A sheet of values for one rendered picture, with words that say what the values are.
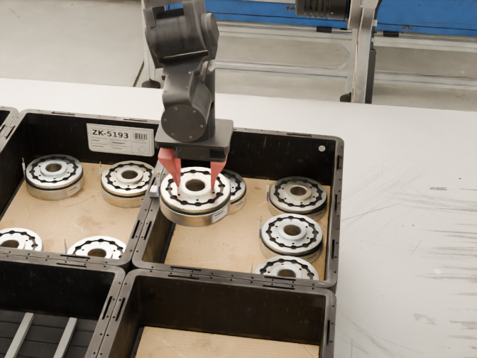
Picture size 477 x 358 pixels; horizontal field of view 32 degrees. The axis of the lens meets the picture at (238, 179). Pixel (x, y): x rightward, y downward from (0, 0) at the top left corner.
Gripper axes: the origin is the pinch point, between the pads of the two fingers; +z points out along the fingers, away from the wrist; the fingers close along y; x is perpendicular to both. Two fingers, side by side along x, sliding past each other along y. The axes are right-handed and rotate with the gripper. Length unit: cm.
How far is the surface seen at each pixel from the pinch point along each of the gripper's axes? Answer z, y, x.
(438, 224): 35, 43, 35
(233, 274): 9.2, 6.7, -9.0
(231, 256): 20.0, 4.7, 5.7
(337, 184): 10.6, 21.2, 15.0
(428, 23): 78, 59, 201
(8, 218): 20.4, -34.6, 10.2
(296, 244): 16.9, 15.3, 6.4
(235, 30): 85, -16, 197
